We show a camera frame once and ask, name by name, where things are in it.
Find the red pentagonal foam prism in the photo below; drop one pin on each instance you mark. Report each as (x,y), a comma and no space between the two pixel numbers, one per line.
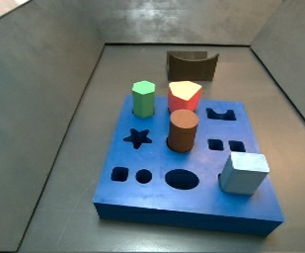
(184,94)

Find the light blue foam cuboid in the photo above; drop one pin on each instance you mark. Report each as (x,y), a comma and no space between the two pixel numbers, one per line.
(244,173)

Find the green hexagonal foam prism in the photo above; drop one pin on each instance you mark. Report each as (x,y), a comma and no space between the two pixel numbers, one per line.
(144,98)

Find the brown foam cylinder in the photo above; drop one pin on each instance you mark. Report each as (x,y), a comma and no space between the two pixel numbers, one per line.
(183,129)

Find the blue foam shape board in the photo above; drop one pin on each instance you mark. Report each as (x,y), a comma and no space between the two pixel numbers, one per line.
(151,184)

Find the dark arch-shaped foam block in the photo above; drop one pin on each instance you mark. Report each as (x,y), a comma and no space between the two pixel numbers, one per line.
(191,65)

